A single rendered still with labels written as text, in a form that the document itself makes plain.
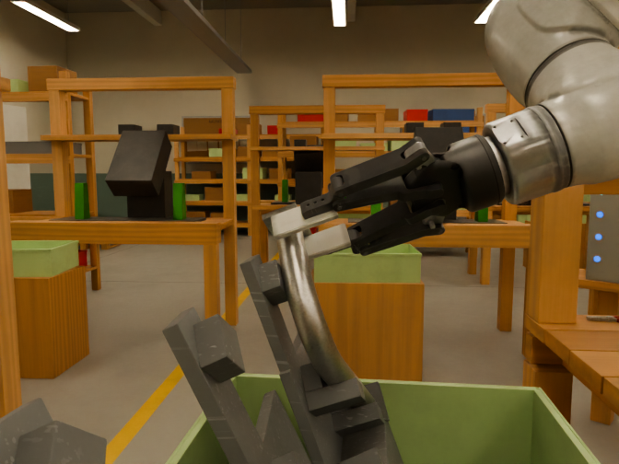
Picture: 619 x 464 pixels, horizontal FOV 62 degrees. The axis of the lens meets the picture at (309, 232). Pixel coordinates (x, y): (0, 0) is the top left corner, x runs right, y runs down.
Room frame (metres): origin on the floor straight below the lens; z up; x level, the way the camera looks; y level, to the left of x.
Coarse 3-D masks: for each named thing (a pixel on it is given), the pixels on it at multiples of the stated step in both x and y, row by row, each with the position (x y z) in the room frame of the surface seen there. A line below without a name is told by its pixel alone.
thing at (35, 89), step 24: (48, 72) 5.08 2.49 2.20; (72, 72) 5.33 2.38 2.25; (24, 96) 4.98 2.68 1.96; (48, 96) 4.96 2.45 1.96; (72, 96) 5.13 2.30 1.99; (24, 144) 5.07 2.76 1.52; (48, 144) 5.05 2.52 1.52; (72, 144) 5.04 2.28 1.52; (72, 168) 5.02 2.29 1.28; (24, 192) 5.33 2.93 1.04; (72, 192) 5.00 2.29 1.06; (96, 192) 5.47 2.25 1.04; (24, 216) 5.00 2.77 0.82; (48, 216) 5.00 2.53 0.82; (96, 264) 5.42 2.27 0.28; (96, 288) 5.42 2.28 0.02
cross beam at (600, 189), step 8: (584, 184) 1.28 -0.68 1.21; (592, 184) 1.28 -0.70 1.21; (600, 184) 1.28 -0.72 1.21; (608, 184) 1.28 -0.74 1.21; (616, 184) 1.28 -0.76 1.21; (584, 192) 1.28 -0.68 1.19; (592, 192) 1.28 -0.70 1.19; (600, 192) 1.28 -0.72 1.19; (608, 192) 1.28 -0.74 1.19; (616, 192) 1.28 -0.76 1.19
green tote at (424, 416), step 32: (256, 384) 0.68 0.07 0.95; (384, 384) 0.66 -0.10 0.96; (416, 384) 0.66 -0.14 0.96; (448, 384) 0.66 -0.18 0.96; (256, 416) 0.68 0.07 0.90; (288, 416) 0.68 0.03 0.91; (416, 416) 0.65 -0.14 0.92; (448, 416) 0.65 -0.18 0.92; (480, 416) 0.65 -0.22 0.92; (512, 416) 0.64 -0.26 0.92; (544, 416) 0.59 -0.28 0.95; (192, 448) 0.51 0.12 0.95; (416, 448) 0.65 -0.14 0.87; (448, 448) 0.65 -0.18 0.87; (480, 448) 0.64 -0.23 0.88; (512, 448) 0.64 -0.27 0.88; (544, 448) 0.59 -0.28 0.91; (576, 448) 0.50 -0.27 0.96
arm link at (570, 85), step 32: (544, 64) 0.56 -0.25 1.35; (576, 64) 0.53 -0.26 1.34; (608, 64) 0.51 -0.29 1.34; (544, 96) 0.54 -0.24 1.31; (576, 96) 0.50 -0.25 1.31; (608, 96) 0.48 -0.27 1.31; (576, 128) 0.49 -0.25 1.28; (608, 128) 0.48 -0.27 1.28; (576, 160) 0.49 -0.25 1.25; (608, 160) 0.48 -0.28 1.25
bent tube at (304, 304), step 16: (288, 208) 0.55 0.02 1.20; (288, 240) 0.54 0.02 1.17; (304, 240) 0.55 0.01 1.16; (288, 256) 0.52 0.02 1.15; (304, 256) 0.53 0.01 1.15; (288, 272) 0.51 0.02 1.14; (304, 272) 0.51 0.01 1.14; (288, 288) 0.50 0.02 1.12; (304, 288) 0.50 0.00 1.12; (304, 304) 0.49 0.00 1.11; (320, 304) 0.51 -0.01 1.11; (304, 320) 0.49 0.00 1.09; (320, 320) 0.49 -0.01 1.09; (304, 336) 0.49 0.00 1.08; (320, 336) 0.49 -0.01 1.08; (320, 352) 0.49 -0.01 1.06; (336, 352) 0.50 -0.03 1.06; (320, 368) 0.50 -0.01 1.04; (336, 368) 0.50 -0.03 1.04; (368, 400) 0.60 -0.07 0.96
